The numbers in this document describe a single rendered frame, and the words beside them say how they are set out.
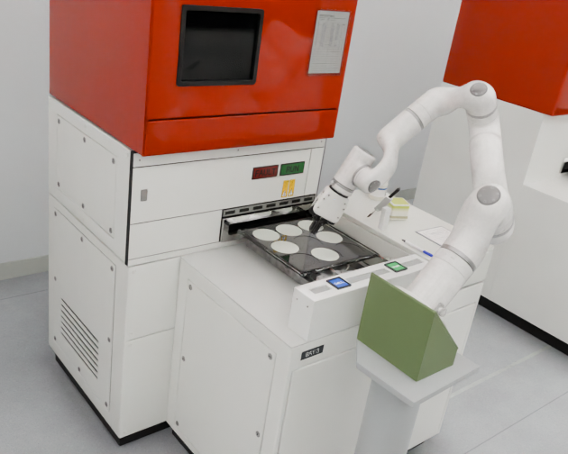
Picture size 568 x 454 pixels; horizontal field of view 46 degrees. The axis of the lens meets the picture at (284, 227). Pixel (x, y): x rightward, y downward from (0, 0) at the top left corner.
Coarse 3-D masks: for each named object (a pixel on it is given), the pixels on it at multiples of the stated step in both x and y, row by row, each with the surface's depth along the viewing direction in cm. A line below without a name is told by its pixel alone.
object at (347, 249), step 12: (252, 228) 247; (264, 228) 249; (300, 228) 254; (324, 228) 257; (276, 240) 241; (288, 240) 242; (300, 240) 244; (312, 240) 246; (348, 240) 250; (276, 252) 232; (300, 252) 234; (336, 252) 239; (348, 252) 240; (360, 252) 241; (300, 264) 226; (312, 264) 227; (324, 264) 229
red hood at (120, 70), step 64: (64, 0) 231; (128, 0) 197; (192, 0) 194; (256, 0) 208; (320, 0) 224; (64, 64) 240; (128, 64) 203; (192, 64) 203; (256, 64) 217; (320, 64) 235; (128, 128) 209; (192, 128) 212; (256, 128) 229; (320, 128) 248
